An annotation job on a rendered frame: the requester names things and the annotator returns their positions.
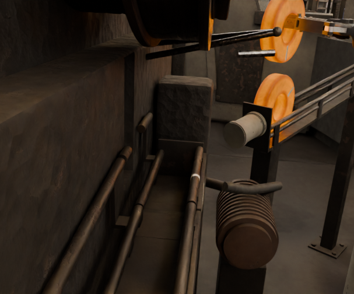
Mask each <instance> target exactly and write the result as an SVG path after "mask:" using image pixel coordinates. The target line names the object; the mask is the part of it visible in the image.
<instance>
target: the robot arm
mask: <svg viewBox="0 0 354 294"><path fill-rule="evenodd" d="M301 15H302V14H301V13H298V14H297V15H291V14H290V15H289V16H288V17H287V18H286V20H285V22H284V25H283V28H287V29H295V30H299V32H303V31H307V32H313V33H320V34H324V35H325V36H331V37H336V38H337V39H341V40H345V39H349V38H350V37H352V46H353V48H354V22H353V21H354V20H353V19H319V18H313V17H305V16H304V17H302V16H301Z"/></svg>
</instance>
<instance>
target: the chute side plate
mask: <svg viewBox="0 0 354 294"><path fill-rule="evenodd" d="M205 168H206V153H204V155H203V161H202V166H201V175H200V181H199V196H198V201H197V208H196V221H195V231H194V234H193V240H192V249H191V259H190V269H189V274H188V285H187V294H194V292H195V279H196V273H197V260H198V247H199V235H200V228H201V215H202V198H203V190H204V182H205Z"/></svg>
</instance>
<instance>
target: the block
mask: <svg viewBox="0 0 354 294"><path fill-rule="evenodd" d="M212 99H213V81H212V80H211V79H209V78H203V77H194V76H177V75H166V76H163V77H162V78H161V80H160V81H159V83H158V84H157V89H156V98H155V110H156V123H155V155H156V154H157V152H158V139H172V140H179V141H194V142H203V143H204V151H203V153H206V168H205V182H204V188H205V185H206V171H207V164H208V149H209V136H210V127H211V114H212Z"/></svg>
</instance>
